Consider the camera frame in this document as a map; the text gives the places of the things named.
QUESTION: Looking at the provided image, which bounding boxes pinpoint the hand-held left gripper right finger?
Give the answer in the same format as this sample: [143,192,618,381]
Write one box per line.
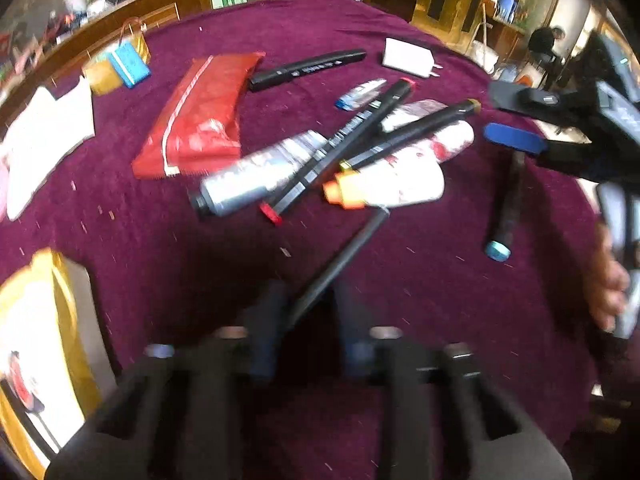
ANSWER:
[334,280,573,480]

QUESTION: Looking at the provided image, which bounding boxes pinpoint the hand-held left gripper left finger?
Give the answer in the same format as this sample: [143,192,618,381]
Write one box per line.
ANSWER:
[45,280,291,480]

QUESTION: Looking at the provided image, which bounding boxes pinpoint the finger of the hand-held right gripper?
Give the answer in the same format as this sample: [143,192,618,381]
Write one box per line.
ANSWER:
[483,122,547,157]
[487,81,562,112]

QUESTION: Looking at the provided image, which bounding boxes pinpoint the red floral white packet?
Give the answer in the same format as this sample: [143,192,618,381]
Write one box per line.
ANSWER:
[400,121,476,165]

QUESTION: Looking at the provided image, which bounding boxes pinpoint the black marker blue cap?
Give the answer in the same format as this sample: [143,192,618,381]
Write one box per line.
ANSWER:
[483,150,527,262]

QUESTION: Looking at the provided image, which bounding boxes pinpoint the black marker white cap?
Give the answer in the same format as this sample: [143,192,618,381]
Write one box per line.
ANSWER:
[287,208,391,323]

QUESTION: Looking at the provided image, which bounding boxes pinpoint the black marker yellow cap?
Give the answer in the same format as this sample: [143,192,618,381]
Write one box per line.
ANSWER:
[340,98,482,173]

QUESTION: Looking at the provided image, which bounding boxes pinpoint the white tube orange cap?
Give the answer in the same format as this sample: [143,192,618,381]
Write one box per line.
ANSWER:
[322,159,446,211]

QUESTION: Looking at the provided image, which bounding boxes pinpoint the silver tube black cap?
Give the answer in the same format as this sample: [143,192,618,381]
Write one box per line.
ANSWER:
[189,130,343,219]

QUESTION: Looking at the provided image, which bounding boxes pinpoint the black marker red caps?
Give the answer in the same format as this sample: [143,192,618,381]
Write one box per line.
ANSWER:
[259,77,417,226]

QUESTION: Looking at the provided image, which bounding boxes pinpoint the white tray gold rim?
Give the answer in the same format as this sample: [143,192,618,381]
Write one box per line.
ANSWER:
[0,248,122,478]

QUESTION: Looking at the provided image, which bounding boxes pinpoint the person's right hand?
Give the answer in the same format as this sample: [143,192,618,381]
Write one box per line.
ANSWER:
[582,222,632,333]

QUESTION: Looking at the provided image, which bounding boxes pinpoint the white charger plug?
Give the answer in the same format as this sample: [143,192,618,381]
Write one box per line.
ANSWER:
[382,37,442,79]

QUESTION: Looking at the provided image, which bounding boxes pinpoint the small blue white tube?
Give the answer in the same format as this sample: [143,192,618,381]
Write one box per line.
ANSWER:
[334,78,389,111]

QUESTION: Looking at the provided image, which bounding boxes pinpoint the black marker white print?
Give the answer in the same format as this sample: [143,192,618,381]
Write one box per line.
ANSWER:
[247,48,368,93]

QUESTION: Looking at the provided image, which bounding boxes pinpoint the red foil packet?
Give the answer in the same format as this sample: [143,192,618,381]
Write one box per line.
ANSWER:
[132,52,267,179]

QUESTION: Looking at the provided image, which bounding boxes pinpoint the small blue box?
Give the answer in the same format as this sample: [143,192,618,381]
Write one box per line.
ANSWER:
[109,42,152,89]

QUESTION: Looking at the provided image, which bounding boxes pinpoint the yellow tape roll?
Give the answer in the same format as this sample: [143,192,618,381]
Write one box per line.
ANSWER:
[82,57,125,97]

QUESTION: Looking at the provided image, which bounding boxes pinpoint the wooden chair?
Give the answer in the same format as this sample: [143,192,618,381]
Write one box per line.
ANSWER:
[102,2,182,48]

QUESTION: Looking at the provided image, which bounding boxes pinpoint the wooden counter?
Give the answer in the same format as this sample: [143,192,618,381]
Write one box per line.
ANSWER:
[0,0,208,128]

